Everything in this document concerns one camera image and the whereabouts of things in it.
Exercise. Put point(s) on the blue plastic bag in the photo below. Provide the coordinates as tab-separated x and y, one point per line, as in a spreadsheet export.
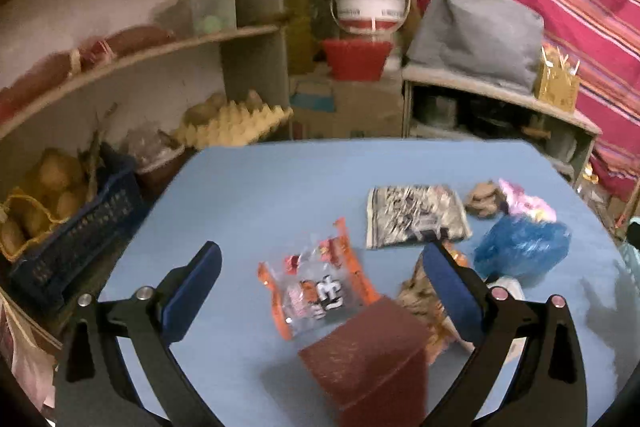
525	249

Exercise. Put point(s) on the dark blue plastic crate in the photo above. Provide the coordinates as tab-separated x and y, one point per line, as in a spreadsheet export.
85	232

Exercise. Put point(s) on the orange clear snack wrapper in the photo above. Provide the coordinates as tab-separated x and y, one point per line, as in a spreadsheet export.
310	292

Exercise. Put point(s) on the brown cardboard box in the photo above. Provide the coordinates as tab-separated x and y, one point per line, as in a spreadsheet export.
365	357

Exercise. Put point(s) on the yellow egg tray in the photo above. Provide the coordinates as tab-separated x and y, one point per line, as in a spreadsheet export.
235	124

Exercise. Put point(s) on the brown and orange wrapper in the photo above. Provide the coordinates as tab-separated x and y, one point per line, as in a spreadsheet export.
417	299

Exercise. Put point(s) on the clear plastic container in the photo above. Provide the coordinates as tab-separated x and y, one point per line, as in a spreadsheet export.
200	12

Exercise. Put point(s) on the white plastic bucket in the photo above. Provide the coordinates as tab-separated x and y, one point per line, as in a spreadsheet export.
370	4

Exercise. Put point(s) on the grey cloth bag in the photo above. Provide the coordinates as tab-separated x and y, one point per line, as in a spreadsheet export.
475	32

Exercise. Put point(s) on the brown paper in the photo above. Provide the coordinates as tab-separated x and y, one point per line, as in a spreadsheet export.
484	199

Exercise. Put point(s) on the black and white printed packet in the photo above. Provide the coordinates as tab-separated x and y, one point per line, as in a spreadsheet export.
417	214

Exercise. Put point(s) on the brown potato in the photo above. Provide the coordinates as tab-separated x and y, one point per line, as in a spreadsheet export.
253	98
205	109

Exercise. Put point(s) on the pink wrapper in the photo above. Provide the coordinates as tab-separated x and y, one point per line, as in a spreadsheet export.
527	202

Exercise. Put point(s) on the low wooden shelf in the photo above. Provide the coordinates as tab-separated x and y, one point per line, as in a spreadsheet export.
500	94

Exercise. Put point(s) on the red wrapped packets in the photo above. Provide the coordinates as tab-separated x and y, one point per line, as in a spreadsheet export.
100	52

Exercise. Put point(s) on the red plastic basket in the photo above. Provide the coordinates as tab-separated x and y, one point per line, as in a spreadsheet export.
357	59

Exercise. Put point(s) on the clear plastic bag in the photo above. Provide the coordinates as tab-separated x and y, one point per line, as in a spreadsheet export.
152	149

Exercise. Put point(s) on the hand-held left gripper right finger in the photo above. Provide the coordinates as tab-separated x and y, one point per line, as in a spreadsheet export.
452	292

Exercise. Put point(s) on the net bag of potatoes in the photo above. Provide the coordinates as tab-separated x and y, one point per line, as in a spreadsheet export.
45	192

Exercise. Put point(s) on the yellow cutlery holder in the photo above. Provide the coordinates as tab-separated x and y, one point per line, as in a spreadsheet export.
555	87

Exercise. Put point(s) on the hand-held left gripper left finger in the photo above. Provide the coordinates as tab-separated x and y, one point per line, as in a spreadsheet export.
192	292

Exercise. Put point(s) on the wooden shelf unit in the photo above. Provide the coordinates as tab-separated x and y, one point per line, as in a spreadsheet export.
250	32

